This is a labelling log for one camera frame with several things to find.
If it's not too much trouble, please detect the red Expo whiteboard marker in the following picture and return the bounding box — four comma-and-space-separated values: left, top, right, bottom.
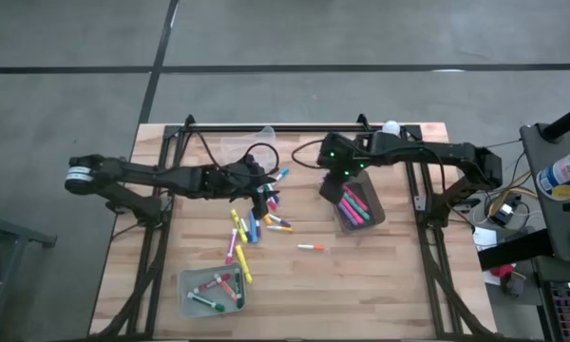
192, 273, 232, 295

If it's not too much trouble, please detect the teal green highlighter marker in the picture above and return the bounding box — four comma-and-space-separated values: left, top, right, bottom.
349, 192, 372, 221

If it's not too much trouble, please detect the small red object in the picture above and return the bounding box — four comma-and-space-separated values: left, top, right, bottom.
489, 264, 515, 280

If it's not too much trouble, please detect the grey metal table frame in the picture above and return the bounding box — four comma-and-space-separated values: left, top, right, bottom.
0, 188, 58, 342

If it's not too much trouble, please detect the dark grey plastic bin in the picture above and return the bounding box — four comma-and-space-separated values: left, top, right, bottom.
332, 169, 387, 235

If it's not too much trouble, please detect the blue highlighter marker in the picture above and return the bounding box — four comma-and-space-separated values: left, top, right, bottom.
247, 210, 259, 245

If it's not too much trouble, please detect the white blue spray can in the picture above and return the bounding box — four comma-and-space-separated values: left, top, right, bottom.
535, 143, 570, 201

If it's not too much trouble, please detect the purple highlighter marker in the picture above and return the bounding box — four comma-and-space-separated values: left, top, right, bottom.
336, 202, 358, 228

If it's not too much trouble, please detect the clear plastic bin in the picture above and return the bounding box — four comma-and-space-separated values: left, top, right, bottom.
219, 124, 277, 168

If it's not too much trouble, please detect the dark grey side cart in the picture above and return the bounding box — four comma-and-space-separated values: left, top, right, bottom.
520, 122, 570, 267

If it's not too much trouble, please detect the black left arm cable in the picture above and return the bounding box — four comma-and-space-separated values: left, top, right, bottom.
189, 127, 281, 180

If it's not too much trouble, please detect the black flat bar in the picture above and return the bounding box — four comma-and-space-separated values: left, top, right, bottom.
477, 229, 556, 272

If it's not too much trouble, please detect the black metal table rig frame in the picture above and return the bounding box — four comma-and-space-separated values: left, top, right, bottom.
92, 113, 498, 341

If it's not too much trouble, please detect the black stand pole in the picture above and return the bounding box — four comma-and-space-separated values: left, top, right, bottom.
541, 99, 570, 143

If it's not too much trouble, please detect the white paper sheet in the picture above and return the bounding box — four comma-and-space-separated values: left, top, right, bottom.
472, 226, 499, 252

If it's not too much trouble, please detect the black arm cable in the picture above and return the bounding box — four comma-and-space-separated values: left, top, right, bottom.
189, 127, 281, 180
292, 139, 327, 171

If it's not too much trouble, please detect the green Expo whiteboard marker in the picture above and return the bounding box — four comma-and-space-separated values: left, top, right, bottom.
233, 271, 245, 310
186, 291, 226, 314

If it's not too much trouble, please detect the orange Expo whiteboard marker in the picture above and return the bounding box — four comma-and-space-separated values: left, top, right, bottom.
213, 274, 241, 304

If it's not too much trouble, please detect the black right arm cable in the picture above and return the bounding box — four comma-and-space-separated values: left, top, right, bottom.
292, 139, 327, 171

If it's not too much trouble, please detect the white plastic bin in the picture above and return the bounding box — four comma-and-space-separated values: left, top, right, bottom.
177, 263, 247, 319

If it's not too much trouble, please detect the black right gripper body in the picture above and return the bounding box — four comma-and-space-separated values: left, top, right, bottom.
322, 170, 357, 194

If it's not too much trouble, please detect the yellow cable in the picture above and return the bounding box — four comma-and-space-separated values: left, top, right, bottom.
486, 170, 528, 218

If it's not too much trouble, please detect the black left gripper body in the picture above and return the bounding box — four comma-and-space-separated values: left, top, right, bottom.
218, 159, 271, 197

